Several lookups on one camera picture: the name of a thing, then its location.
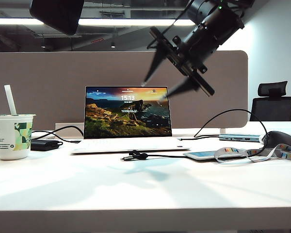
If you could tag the red ceiling sign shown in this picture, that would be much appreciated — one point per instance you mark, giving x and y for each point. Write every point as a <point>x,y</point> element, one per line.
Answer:
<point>97,40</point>

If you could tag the grey USB hub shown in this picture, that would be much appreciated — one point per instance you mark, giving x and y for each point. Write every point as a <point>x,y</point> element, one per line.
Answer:
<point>242,138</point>

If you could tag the black vertical mouse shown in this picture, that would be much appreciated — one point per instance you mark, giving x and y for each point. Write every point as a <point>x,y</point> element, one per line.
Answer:
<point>281,138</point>

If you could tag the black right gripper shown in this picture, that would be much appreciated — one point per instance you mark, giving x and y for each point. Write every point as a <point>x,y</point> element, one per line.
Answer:
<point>184,60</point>

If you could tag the black power adapter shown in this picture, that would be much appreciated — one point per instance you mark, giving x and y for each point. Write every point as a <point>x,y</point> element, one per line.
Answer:
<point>44,145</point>

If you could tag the light blue phone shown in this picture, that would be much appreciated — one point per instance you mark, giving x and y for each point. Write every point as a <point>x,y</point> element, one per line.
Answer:
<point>201,154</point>

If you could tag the black mesh office chair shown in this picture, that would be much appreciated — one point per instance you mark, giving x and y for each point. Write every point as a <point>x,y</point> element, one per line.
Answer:
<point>271,109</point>

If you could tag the green print paper cup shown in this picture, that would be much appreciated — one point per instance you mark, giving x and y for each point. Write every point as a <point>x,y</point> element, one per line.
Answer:
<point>7,145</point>

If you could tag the brown desk divider panel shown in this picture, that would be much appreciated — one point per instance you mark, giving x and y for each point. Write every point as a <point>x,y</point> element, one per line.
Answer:
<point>38,85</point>

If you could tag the white laptop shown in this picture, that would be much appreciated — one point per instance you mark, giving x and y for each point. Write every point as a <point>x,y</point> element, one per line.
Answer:
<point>126,116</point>

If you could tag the white straw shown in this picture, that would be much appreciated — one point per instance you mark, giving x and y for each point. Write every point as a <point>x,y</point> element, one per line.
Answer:
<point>11,102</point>

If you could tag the ceiling spot lamp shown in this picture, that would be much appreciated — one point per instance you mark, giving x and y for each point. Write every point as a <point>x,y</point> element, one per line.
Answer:
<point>113,45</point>

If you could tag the black smartphone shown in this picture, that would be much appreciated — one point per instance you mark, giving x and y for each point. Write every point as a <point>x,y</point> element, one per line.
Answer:
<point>58,14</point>

